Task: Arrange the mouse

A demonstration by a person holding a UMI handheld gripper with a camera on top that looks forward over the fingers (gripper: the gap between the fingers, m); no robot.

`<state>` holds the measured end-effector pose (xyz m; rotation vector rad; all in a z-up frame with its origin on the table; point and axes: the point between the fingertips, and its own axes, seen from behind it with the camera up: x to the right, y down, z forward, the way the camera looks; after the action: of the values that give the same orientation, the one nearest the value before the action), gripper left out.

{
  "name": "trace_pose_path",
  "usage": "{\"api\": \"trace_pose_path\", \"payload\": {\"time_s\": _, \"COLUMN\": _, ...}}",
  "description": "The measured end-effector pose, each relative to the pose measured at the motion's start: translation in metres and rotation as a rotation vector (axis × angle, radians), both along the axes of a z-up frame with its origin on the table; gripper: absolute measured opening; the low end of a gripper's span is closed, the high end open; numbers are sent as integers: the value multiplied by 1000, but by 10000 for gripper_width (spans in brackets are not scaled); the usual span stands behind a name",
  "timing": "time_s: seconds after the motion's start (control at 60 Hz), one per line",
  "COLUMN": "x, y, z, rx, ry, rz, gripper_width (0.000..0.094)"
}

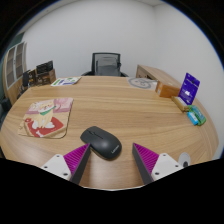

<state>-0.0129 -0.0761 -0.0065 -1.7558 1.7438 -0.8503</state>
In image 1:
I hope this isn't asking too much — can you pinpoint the small tan box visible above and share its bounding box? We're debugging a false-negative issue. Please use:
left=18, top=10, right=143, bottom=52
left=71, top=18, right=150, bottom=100
left=171, top=95, right=192, bottom=113

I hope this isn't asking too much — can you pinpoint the orange-brown box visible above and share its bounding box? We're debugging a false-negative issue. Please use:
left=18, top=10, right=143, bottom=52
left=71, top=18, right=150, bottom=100
left=155, top=81, right=182, bottom=99

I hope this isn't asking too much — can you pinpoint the green and white leaflet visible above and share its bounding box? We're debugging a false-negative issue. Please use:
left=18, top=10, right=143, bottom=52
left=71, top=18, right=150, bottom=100
left=50, top=76, right=83, bottom=87

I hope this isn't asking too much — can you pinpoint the green flat box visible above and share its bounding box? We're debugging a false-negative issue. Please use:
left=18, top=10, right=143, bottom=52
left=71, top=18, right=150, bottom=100
left=189, top=105, right=207, bottom=127

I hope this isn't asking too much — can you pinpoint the round grey cable grommet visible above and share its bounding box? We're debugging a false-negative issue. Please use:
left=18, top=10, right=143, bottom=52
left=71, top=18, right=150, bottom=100
left=178, top=152, right=192, bottom=168

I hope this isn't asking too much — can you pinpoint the brown cardboard box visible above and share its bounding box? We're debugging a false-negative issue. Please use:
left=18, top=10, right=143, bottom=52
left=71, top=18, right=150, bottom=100
left=27, top=69, right=38, bottom=88

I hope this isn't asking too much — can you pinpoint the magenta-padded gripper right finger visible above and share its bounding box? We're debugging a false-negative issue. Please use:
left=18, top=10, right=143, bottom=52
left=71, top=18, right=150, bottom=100
left=132, top=142, right=185, bottom=185

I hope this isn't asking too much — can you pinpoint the purple standing card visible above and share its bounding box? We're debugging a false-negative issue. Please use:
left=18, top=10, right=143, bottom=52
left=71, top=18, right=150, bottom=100
left=178, top=72, right=201, bottom=106

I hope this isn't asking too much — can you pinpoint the wooden side cabinet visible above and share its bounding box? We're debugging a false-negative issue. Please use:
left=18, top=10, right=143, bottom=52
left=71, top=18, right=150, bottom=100
left=135, top=64, right=183, bottom=89

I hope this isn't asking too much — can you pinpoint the wooden shelf unit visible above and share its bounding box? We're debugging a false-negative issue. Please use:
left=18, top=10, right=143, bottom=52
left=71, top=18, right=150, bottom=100
left=2, top=41, right=28, bottom=106

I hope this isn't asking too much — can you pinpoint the cat print mouse pad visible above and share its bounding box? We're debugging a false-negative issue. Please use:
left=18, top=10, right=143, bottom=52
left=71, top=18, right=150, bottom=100
left=17, top=96, right=75, bottom=140

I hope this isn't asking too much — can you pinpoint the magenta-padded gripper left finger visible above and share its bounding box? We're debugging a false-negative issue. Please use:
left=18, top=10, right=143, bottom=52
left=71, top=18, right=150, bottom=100
left=40, top=143, right=92, bottom=185

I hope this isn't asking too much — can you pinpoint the small blue box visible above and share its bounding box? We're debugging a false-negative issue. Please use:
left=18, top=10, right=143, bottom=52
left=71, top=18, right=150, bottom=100
left=186, top=111, right=200, bottom=127

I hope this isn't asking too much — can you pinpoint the black printed box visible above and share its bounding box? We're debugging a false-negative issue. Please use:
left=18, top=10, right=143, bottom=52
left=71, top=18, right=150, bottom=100
left=35, top=60, right=57, bottom=86

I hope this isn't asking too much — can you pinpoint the grey mesh office chair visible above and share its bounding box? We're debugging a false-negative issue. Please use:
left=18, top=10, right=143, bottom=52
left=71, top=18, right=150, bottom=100
left=80, top=52, right=129, bottom=78

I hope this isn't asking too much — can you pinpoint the black computer mouse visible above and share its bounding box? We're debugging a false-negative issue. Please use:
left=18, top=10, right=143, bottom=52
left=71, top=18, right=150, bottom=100
left=79, top=125, right=123, bottom=161

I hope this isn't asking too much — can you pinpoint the black leather armchair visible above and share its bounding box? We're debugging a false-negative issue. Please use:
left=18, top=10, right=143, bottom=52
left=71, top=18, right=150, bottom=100
left=0, top=97, right=13, bottom=129

